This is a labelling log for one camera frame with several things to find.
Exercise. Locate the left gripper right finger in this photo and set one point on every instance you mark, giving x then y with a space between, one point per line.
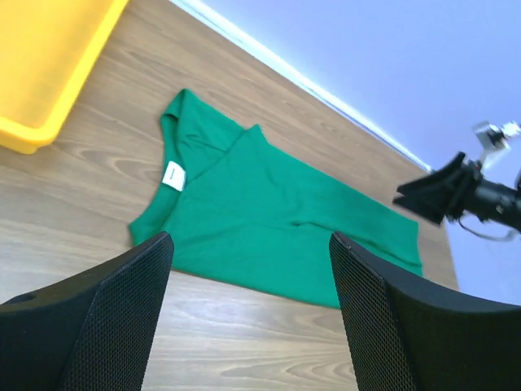
405 332

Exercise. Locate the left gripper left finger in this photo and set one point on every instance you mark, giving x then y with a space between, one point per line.
92 331

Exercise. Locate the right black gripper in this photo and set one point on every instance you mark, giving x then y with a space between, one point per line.
432 206

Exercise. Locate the green t shirt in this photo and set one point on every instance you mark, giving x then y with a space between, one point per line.
243 212

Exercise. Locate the yellow plastic tray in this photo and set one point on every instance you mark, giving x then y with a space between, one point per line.
48 49

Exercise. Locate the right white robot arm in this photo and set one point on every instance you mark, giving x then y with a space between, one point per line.
490 201

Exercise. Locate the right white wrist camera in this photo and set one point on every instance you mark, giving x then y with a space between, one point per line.
494 141

